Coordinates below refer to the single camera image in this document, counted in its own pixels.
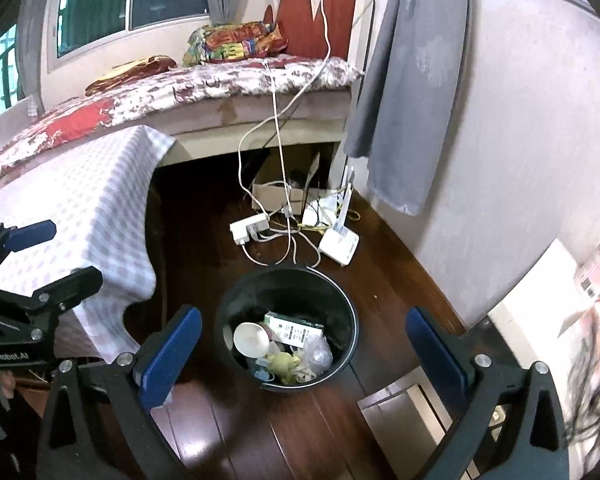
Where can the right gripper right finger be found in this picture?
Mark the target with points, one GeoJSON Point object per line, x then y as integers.
{"type": "Point", "coordinates": [532, 442]}

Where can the clear plastic bag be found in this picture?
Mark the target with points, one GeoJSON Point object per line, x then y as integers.
{"type": "Point", "coordinates": [317, 356]}

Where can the white power strip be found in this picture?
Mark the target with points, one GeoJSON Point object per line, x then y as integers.
{"type": "Point", "coordinates": [248, 228]}

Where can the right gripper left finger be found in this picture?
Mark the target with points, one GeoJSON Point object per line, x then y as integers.
{"type": "Point", "coordinates": [97, 421]}

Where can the pink checkered tablecloth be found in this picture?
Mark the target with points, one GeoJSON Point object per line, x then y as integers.
{"type": "Point", "coordinates": [96, 194]}

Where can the grey hanging curtain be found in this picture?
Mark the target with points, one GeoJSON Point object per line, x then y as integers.
{"type": "Point", "coordinates": [407, 99]}

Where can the beige paper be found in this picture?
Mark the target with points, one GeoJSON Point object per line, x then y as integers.
{"type": "Point", "coordinates": [302, 374]}

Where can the colourful pillow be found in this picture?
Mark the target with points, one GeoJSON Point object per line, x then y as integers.
{"type": "Point", "coordinates": [211, 44]}

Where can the red paper cup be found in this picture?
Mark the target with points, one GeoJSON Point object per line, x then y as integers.
{"type": "Point", "coordinates": [251, 340]}

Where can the black trash bin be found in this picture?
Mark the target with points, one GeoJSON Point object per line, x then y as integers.
{"type": "Point", "coordinates": [297, 292]}

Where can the white cardboard box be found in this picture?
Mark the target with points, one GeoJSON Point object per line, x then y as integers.
{"type": "Point", "coordinates": [549, 317]}

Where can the grey left curtain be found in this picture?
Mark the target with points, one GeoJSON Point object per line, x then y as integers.
{"type": "Point", "coordinates": [28, 52]}

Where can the yellow folded blanket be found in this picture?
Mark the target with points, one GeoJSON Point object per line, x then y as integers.
{"type": "Point", "coordinates": [131, 71]}

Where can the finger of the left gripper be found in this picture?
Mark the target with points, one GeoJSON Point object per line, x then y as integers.
{"type": "Point", "coordinates": [16, 239]}
{"type": "Point", "coordinates": [70, 290]}

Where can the yellow cloth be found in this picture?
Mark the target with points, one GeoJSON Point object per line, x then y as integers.
{"type": "Point", "coordinates": [283, 365]}

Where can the red heart headboard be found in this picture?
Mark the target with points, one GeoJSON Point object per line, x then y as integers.
{"type": "Point", "coordinates": [316, 28]}

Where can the green milk carton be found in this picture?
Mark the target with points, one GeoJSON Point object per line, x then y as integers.
{"type": "Point", "coordinates": [290, 331]}

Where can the floral red bed quilt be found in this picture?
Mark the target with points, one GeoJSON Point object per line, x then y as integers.
{"type": "Point", "coordinates": [78, 117]}

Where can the cardboard box under bed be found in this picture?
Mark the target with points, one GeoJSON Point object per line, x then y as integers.
{"type": "Point", "coordinates": [275, 188]}

